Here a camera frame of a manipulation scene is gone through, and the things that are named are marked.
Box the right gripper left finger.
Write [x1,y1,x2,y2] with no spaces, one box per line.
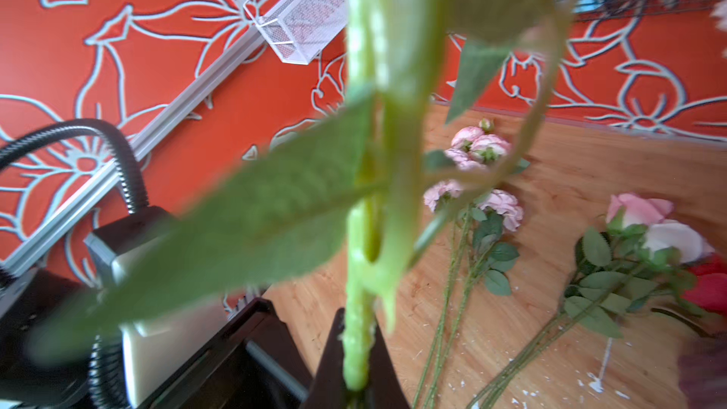
[300,308,346,409]

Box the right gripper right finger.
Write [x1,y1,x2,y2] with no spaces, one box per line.
[371,329,411,409]

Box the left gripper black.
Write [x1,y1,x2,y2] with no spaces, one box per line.
[140,297,312,409]

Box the pink mini rose spray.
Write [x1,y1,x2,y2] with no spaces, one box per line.
[468,192,726,408]

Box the purple ribbed glass vase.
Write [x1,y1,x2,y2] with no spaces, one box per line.
[678,333,726,409]

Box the mixed flower bunch on table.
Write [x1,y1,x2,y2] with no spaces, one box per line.
[412,119,524,408]

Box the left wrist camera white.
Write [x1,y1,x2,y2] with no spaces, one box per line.
[84,206,227,408]

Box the white mesh wall basket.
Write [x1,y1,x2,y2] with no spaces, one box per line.
[240,0,348,66]

